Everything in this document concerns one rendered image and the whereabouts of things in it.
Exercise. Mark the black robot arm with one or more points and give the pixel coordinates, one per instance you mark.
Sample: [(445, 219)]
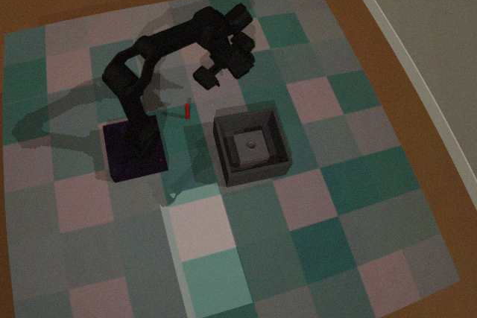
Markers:
[(209, 28)]

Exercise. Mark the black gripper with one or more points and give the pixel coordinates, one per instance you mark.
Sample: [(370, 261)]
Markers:
[(206, 78)]

